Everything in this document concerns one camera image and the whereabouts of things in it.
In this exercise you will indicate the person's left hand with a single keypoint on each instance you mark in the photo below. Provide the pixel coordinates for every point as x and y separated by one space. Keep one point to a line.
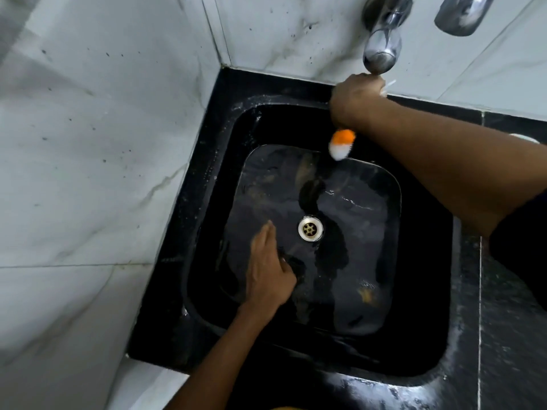
267 277

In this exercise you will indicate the person's right forearm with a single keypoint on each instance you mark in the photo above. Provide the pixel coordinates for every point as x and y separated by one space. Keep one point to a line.
448 162

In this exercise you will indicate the person's left thumb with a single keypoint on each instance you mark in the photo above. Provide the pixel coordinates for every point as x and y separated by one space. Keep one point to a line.
287 268

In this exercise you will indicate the orange and white brush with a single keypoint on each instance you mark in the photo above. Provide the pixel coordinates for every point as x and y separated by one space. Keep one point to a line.
342 144

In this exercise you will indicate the black sink basin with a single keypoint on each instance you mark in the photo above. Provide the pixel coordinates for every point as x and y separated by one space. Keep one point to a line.
316 234

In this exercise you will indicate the person's right hand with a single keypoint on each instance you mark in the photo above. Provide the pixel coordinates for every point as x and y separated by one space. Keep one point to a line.
354 100

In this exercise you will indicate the white round object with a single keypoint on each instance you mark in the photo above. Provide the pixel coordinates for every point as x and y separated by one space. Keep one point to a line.
524 138

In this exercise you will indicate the black sleeve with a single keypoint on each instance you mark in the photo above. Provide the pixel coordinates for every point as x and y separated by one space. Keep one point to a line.
521 251

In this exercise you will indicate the metal sink drain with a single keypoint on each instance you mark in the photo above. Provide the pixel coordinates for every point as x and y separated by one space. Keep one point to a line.
310 228

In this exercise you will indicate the chrome tap spout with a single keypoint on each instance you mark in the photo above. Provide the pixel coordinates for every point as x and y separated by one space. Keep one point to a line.
386 36

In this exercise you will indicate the person's left forearm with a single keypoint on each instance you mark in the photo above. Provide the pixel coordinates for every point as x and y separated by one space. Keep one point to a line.
213 362

